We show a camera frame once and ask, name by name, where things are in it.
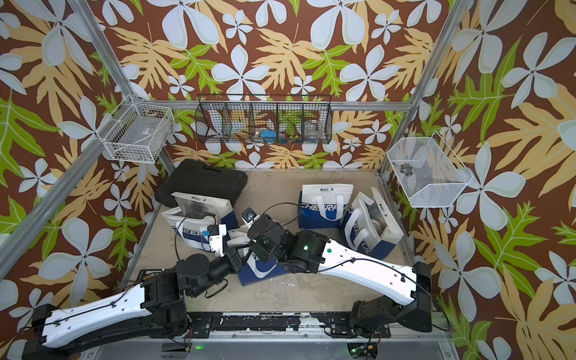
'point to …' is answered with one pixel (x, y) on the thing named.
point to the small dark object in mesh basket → (406, 169)
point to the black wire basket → (265, 118)
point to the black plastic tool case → (194, 177)
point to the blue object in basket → (268, 135)
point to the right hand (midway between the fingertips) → (255, 235)
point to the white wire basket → (136, 133)
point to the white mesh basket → (427, 171)
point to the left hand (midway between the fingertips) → (257, 245)
